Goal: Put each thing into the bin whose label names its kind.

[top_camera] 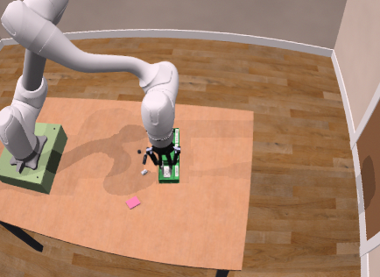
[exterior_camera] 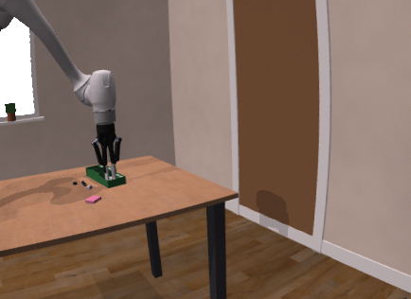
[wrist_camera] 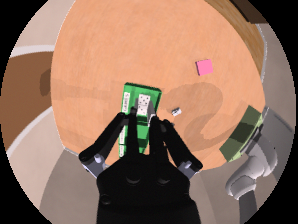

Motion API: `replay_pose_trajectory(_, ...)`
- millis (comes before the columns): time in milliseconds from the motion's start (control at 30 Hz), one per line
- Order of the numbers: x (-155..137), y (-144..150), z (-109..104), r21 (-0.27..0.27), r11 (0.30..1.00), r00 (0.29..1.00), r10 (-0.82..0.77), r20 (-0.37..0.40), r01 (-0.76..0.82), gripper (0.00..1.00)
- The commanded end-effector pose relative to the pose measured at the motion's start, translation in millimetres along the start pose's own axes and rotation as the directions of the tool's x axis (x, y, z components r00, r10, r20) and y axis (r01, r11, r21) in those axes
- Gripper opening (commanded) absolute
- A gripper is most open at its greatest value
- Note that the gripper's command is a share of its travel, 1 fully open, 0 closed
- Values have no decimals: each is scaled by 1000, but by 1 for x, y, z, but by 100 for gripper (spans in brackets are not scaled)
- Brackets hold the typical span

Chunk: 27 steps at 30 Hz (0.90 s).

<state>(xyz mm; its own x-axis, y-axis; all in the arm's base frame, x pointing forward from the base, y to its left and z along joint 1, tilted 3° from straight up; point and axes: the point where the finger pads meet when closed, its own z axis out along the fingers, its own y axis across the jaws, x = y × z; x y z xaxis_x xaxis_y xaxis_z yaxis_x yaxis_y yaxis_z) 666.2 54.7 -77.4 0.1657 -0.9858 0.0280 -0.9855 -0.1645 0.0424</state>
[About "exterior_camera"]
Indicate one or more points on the green three-compartment bin rack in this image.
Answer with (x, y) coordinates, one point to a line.
(96, 172)

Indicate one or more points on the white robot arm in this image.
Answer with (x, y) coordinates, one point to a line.
(102, 89)

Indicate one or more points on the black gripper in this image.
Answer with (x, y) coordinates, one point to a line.
(106, 137)

